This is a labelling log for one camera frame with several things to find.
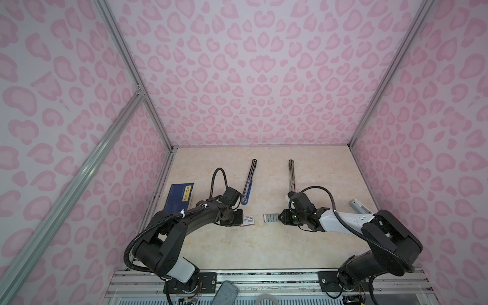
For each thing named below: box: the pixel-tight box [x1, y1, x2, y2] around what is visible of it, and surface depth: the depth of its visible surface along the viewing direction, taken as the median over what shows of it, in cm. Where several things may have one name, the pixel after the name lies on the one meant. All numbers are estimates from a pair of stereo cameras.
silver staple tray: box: [263, 213, 279, 223], surface depth 92 cm
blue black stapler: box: [240, 158, 258, 206], surface depth 103 cm
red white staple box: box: [240, 215, 255, 227], surface depth 90 cm
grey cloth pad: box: [211, 280, 239, 305], surface depth 70 cm
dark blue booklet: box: [163, 183, 194, 215], surface depth 100 cm
